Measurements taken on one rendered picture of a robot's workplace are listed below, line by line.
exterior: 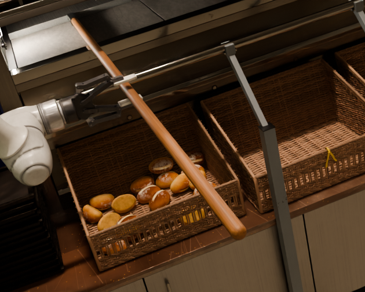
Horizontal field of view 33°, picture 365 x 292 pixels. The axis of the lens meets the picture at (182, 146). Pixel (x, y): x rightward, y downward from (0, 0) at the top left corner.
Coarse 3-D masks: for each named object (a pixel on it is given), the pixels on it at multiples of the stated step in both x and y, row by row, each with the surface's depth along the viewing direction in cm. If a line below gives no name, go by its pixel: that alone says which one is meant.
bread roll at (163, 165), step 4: (156, 160) 243; (160, 160) 242; (164, 160) 242; (168, 160) 243; (172, 160) 245; (152, 164) 242; (156, 164) 242; (160, 164) 241; (164, 164) 241; (168, 164) 242; (172, 164) 244; (152, 168) 242; (156, 168) 241; (160, 168) 241; (164, 168) 241; (168, 168) 242; (152, 172) 243; (156, 172) 242; (160, 172) 242; (164, 172) 243
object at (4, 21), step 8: (64, 0) 201; (72, 0) 202; (80, 0) 203; (40, 8) 200; (48, 8) 200; (56, 8) 201; (16, 16) 199; (24, 16) 199; (32, 16) 200; (0, 24) 198; (8, 24) 199
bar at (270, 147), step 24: (360, 0) 209; (288, 24) 205; (360, 24) 211; (216, 48) 200; (144, 72) 196; (240, 72) 200; (264, 120) 194; (264, 144) 195; (288, 216) 208; (288, 240) 212; (288, 264) 217
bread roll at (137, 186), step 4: (144, 176) 243; (148, 176) 244; (136, 180) 242; (140, 180) 241; (144, 180) 241; (148, 180) 241; (152, 180) 243; (132, 184) 242; (136, 184) 241; (140, 184) 240; (144, 184) 240; (148, 184) 241; (152, 184) 242; (132, 188) 241; (136, 188) 240; (140, 188) 240; (136, 192) 241
